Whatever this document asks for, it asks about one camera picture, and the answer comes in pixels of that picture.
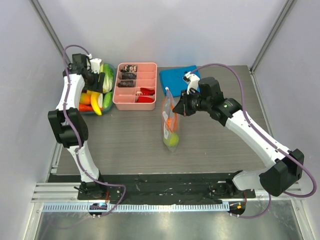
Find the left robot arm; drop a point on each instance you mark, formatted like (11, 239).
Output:
(68, 125)

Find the clear zip top bag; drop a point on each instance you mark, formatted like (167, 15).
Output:
(166, 111)

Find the green pear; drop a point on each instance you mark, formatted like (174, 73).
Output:
(171, 140)

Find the pink divided tray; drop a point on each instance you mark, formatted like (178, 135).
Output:
(124, 98)

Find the dark sushi roll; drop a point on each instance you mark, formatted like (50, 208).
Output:
(128, 76)
(126, 83)
(129, 68)

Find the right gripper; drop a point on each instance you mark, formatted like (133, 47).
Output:
(185, 104)

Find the green orange mango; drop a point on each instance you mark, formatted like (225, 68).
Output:
(85, 99)

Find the small orange fruit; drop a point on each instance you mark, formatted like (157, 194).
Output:
(171, 122)

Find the teal food bowl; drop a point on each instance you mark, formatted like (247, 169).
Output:
(107, 98)

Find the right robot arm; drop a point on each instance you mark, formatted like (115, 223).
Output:
(280, 173)

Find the perforated cable rail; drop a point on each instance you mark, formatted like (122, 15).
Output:
(95, 207)

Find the yellow banana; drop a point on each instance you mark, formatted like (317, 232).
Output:
(96, 100)

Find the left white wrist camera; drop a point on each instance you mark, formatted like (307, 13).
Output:
(95, 64)

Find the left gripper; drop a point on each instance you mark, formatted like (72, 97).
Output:
(98, 85)

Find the green lettuce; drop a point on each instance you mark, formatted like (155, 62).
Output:
(108, 78)

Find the orange carrot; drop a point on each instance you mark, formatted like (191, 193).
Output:
(85, 108)

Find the blue folded cloth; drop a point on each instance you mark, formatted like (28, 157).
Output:
(173, 79)

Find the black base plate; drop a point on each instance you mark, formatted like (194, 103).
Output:
(159, 189)

